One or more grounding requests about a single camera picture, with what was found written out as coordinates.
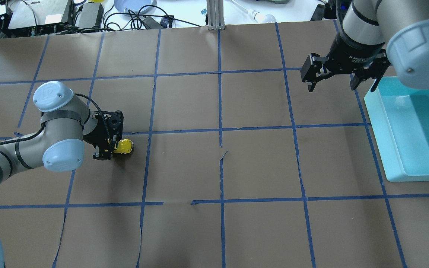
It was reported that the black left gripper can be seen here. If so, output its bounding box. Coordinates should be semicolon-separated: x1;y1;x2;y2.
82;111;124;160

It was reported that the black computer box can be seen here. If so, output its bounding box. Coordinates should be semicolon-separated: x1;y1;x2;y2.
7;0;75;34

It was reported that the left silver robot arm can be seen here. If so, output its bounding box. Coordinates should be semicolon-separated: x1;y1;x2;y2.
0;81;133;184

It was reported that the aluminium frame post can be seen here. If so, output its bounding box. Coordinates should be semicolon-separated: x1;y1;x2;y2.
206;0;225;31

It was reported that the turquoise plastic bin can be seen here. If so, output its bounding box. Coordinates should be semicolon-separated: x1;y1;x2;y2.
364;77;429;182

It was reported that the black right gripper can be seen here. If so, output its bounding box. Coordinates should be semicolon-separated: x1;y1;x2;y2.
300;0;391;93

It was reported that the yellow beetle toy car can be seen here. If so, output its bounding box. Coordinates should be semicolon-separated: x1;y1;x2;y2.
113;139;134;154

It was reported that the brown paper table mat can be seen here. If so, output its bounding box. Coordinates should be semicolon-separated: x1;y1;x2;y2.
0;21;429;268

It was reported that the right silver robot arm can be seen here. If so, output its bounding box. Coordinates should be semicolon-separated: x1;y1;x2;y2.
300;0;429;92

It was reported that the black power adapter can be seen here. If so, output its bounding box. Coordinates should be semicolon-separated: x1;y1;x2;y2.
74;2;104;29

